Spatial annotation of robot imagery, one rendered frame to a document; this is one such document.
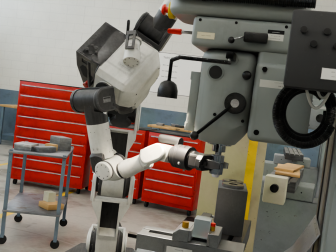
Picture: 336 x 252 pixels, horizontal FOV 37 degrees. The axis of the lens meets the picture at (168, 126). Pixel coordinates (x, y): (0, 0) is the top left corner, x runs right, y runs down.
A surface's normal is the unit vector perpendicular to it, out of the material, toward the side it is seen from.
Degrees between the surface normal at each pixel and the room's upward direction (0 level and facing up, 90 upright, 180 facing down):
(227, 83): 90
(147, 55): 59
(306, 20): 90
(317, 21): 90
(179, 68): 90
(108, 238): 118
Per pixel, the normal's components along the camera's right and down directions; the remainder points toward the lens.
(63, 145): 0.63, 0.12
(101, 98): 0.83, 0.00
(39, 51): -0.24, 0.02
